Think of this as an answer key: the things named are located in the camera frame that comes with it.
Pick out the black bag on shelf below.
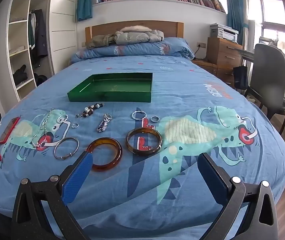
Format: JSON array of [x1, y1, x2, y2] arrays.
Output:
[[14, 64, 28, 85]]

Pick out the olive fleece jacket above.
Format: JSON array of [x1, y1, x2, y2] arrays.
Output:
[[85, 33, 116, 50]]

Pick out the low wooden nightstand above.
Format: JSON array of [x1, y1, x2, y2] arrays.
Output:
[[191, 59, 235, 85]]

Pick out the hanging dark clothes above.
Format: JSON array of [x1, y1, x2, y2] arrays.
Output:
[[28, 9, 47, 68]]

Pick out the green tray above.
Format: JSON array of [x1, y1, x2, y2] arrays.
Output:
[[67, 72, 153, 103]]

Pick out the black tote bag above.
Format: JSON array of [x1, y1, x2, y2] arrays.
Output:
[[233, 66, 248, 90]]

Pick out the blue pillow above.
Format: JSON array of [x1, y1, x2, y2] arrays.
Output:
[[70, 37, 195, 64]]

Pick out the grey office chair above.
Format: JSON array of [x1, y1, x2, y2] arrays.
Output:
[[244, 44, 285, 135]]

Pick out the orange amber bangle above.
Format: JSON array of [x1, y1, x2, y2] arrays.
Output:
[[86, 137, 123, 172]]

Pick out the wooden drawer cabinet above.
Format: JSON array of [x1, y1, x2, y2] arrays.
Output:
[[206, 37, 244, 68]]

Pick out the white open shelf unit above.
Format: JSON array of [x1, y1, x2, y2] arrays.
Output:
[[6, 0, 55, 100]]

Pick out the phone in red case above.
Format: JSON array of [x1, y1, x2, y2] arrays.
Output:
[[0, 116, 21, 145]]

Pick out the white wardrobe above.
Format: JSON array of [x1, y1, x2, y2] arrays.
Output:
[[46, 0, 78, 75]]

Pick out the short teal curtain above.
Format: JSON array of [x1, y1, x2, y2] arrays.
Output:
[[77, 0, 94, 22]]

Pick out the dark brown amber bangle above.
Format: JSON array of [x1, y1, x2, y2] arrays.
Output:
[[125, 127, 163, 156]]

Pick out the long teal curtain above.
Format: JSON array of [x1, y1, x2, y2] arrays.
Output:
[[226, 0, 248, 35]]

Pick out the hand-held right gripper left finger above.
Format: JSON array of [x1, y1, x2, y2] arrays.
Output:
[[11, 151, 94, 240]]

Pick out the pearl bead necklace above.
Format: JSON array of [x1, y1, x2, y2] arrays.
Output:
[[31, 108, 55, 148]]

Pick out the grey puffer jacket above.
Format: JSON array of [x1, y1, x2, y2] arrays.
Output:
[[114, 26, 165, 45]]

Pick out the blue dinosaur printed blanket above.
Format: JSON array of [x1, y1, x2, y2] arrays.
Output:
[[0, 55, 285, 240]]

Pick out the brown bead bracelet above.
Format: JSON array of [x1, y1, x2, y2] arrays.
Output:
[[75, 102, 104, 118]]

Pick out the wooden headboard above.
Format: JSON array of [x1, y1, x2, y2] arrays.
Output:
[[85, 22, 184, 48]]

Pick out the white printer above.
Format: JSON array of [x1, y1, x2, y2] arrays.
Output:
[[210, 23, 239, 43]]

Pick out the thin silver bangle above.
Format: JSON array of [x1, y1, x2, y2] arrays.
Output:
[[54, 137, 79, 160]]

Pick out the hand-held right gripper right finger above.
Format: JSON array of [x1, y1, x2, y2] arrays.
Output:
[[197, 152, 279, 240]]

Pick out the dark round bag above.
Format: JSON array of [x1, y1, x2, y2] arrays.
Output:
[[34, 73, 46, 85]]

